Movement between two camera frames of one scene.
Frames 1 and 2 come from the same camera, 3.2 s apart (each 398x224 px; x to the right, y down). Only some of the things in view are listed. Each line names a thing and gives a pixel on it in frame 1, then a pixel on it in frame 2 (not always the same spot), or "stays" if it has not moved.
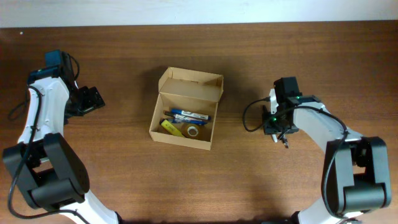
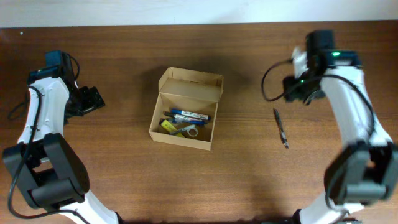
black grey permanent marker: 274,137 -> 181,130
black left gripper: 94,99 stays
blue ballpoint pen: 188,121 stays
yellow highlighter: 170,128 stays
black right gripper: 269,129 -> 291,90
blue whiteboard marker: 190,114 stays
